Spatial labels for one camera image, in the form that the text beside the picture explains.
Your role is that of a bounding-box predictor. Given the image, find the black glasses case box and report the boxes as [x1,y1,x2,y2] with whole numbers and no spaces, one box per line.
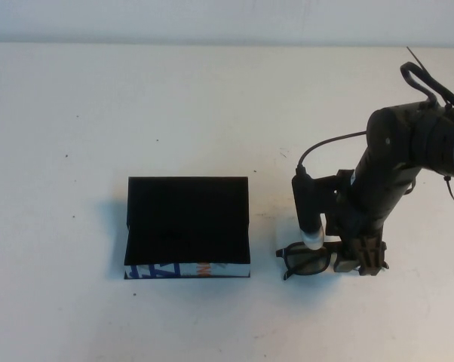
[122,176,253,281]

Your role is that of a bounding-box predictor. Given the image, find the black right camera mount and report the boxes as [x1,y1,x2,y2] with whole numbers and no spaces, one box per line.
[312,169,358,237]

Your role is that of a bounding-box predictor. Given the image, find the dark framed glasses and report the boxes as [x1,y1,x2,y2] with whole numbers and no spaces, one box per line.
[275,241,391,282]

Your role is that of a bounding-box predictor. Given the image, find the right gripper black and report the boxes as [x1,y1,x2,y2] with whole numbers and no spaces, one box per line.
[333,150,419,278]

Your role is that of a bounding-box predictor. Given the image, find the short black cable tie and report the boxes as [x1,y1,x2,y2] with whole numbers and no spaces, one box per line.
[443,174,454,208]

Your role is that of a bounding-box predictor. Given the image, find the right wrist camera silver tip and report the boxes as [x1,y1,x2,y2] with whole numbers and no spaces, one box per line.
[290,165,326,251]

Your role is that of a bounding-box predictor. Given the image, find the thick black cable loop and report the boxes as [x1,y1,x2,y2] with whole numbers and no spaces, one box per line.
[399,62,454,109]

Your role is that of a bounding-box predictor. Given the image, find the black right camera cable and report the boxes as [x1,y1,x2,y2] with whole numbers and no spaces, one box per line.
[296,130,367,170]

